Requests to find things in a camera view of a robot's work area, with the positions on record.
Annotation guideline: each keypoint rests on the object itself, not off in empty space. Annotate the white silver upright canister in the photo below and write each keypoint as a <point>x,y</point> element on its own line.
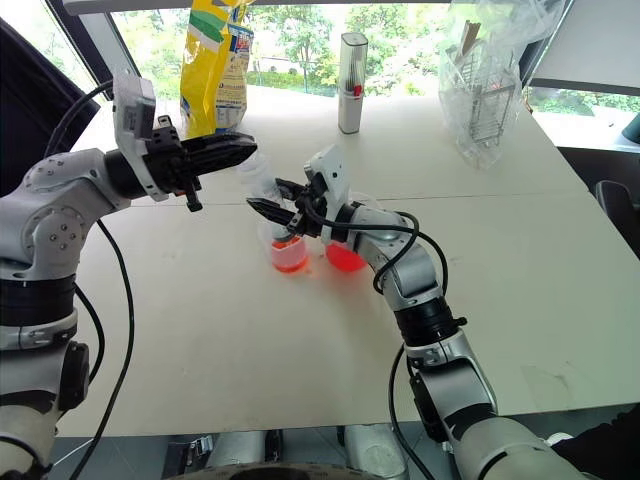
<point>351,85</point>

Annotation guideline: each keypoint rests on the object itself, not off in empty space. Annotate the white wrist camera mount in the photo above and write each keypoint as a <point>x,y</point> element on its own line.
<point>131,115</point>
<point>331,172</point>

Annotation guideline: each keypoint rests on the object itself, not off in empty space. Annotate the dark curtain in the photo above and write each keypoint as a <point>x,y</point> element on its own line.
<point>30,110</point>

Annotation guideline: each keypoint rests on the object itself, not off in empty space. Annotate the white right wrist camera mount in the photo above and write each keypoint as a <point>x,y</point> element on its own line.
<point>331,172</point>

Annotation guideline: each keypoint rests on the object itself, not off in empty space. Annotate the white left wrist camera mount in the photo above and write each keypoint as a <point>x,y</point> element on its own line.
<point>131,115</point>

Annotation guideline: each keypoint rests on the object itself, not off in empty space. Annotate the dark chair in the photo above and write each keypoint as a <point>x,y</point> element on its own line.
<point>620,200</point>

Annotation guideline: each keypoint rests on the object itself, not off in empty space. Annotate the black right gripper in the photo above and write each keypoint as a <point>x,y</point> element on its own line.
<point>309,215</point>

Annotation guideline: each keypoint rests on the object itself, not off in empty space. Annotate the black fabric object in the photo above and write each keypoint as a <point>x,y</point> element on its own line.
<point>605,447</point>

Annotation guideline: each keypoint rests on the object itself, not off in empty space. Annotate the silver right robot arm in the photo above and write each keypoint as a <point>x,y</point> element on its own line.
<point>415,280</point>

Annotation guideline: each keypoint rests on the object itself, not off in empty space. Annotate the clear cup with red liquid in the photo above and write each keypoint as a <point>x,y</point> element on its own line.
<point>345,259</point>
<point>289,256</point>

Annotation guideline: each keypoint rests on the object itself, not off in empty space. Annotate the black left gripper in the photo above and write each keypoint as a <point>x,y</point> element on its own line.
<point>165,162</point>

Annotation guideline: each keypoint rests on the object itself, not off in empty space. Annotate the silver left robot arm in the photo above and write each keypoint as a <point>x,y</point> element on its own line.
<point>55,210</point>

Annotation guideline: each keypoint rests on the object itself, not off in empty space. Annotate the clear plastic cup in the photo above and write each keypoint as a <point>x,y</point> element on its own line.
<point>260,175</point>

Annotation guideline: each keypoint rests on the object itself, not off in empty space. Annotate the yellow snack bag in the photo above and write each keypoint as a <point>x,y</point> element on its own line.
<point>215,75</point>

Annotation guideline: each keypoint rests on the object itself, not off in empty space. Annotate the clear plastic bag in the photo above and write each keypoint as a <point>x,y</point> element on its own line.
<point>475,100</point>

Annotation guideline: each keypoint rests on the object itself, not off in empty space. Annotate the silver rounded robot leg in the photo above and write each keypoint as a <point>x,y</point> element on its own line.
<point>240,445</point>
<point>372,450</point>

